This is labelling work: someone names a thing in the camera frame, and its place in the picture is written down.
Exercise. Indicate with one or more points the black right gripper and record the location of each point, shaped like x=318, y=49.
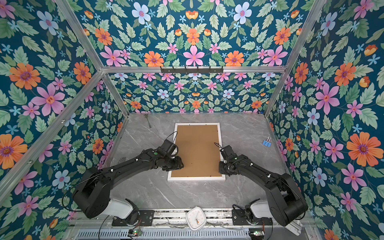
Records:
x=221, y=170

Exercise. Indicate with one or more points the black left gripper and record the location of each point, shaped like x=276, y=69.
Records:
x=179, y=164

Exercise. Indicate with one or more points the brown backing board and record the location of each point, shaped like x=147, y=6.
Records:
x=196, y=150

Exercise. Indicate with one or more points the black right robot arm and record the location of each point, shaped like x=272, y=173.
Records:
x=285, y=203

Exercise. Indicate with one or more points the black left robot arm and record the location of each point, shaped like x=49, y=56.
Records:
x=93, y=193

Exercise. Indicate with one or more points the blue binder clip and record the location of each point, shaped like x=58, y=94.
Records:
x=267, y=142

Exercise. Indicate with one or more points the white square clock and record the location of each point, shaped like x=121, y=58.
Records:
x=196, y=219

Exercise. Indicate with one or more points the white plastic holder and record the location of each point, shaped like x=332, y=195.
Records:
x=295, y=227

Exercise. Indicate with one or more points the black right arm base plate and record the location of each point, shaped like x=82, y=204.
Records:
x=239, y=219

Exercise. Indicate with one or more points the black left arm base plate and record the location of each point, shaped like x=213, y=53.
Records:
x=139, y=218

